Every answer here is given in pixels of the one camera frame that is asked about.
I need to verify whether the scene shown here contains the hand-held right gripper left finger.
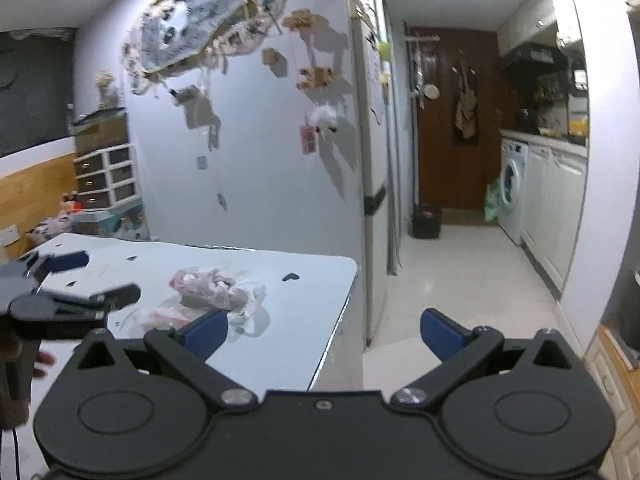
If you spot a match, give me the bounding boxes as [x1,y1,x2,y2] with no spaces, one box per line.
[67,309,260,408]

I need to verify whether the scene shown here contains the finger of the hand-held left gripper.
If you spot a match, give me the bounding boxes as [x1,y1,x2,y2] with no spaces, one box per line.
[17,250,91,281]
[40,283,142,317]

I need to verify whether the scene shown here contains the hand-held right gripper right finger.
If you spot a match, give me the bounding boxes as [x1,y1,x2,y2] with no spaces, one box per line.
[390,308,586,408]

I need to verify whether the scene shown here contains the white plastic wrapper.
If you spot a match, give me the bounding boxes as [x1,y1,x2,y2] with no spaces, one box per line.
[168,265,269,335]

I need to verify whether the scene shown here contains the clear plastic wrapper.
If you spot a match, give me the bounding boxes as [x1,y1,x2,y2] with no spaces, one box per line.
[107,304,202,334]

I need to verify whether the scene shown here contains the person's left hand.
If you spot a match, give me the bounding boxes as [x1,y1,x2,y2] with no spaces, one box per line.
[32,350,58,379]

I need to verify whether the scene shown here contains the white drawer cabinet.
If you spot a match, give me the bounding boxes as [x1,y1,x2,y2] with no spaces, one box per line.
[73,143,137,211]

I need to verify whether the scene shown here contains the black box on floor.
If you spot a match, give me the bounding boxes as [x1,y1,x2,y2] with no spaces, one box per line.
[412,203,443,240]

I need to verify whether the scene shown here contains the glass tank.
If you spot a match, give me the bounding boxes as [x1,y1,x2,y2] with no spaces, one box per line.
[69,107,129,156]

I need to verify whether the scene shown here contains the green plastic bag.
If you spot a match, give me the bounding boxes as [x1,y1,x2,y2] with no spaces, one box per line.
[483,179,503,224]

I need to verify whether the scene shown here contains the white washing machine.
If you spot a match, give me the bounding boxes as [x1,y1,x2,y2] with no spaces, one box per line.
[499,138,530,246]

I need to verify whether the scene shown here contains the white kitchen cabinets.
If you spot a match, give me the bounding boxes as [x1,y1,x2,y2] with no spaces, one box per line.
[522,142,589,302]

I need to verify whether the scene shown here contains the brown wooden door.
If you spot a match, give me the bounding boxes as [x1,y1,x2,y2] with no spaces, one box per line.
[404,27,506,212]

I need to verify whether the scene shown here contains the dried flower bunch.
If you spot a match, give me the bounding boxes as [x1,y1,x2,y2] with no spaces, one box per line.
[94,70,121,110]

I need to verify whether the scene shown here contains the low white cabinet wooden top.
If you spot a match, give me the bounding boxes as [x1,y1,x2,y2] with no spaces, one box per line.
[584,324,640,480]

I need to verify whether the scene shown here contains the white refrigerator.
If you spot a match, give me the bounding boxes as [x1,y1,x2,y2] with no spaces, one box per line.
[344,0,402,347]

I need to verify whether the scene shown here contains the pink hanging tag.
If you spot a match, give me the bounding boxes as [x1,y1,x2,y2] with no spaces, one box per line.
[299,124,319,155]

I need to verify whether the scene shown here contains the hanging brown apron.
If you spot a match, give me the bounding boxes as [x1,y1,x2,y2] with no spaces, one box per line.
[453,62,480,141]

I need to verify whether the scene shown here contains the white plush sheep toy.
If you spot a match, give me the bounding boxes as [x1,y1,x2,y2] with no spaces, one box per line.
[307,102,340,134]

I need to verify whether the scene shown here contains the black range hood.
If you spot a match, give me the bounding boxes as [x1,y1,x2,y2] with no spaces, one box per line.
[502,42,569,69]

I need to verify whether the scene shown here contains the black cable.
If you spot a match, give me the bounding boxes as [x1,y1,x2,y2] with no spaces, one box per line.
[9,424,22,480]

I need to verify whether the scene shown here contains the grey hanging wall toy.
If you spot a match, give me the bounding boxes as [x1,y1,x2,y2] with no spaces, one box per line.
[169,85,201,106]

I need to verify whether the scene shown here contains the printed cloth wall hanging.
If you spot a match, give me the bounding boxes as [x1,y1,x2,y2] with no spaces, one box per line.
[122,0,287,97]

